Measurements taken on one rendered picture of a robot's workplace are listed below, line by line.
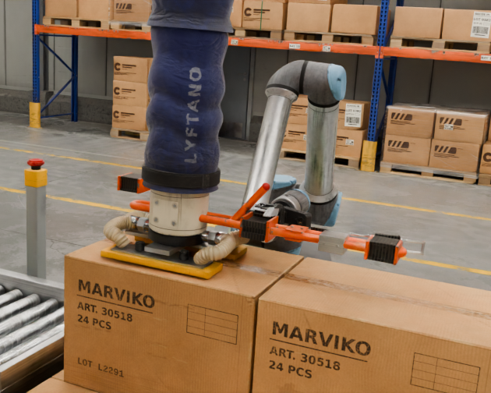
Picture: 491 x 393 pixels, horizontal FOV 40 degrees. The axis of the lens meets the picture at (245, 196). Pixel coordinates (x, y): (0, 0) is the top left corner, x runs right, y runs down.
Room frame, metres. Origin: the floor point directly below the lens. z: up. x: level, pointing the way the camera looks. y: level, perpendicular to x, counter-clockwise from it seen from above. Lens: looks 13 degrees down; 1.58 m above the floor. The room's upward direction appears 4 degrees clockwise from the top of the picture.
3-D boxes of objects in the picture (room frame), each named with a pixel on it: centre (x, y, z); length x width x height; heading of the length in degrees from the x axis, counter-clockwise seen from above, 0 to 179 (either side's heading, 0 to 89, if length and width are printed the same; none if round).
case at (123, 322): (1.95, 0.16, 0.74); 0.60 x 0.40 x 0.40; 67
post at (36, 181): (2.80, 0.88, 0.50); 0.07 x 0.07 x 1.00; 67
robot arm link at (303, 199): (2.13, -0.15, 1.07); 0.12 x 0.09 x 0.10; 160
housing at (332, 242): (1.77, -0.24, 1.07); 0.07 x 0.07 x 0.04; 69
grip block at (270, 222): (1.84, -0.04, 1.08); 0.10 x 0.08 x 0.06; 159
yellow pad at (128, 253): (1.84, 0.23, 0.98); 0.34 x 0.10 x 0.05; 69
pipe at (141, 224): (1.93, 0.19, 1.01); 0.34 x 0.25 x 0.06; 69
